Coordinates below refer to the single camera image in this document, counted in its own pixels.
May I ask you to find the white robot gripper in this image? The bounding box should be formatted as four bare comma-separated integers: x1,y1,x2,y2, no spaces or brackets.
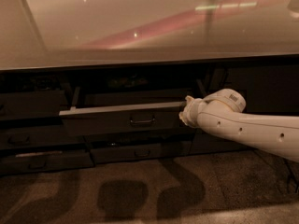
178,95,206,128

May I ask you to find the dark drawer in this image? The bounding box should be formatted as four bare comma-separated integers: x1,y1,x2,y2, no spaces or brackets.
0,150,93,175
59,88,193,136
91,141,192,163
0,125,84,150
85,130,195,143
0,91,68,120

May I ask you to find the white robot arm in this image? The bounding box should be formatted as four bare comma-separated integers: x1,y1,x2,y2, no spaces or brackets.
179,89,299,162

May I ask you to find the dark cabinet door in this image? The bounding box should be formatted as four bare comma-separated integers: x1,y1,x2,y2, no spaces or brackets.
190,63,299,155

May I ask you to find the dark cabinet door handle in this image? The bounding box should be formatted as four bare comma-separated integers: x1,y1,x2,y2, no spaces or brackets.
219,69,229,89

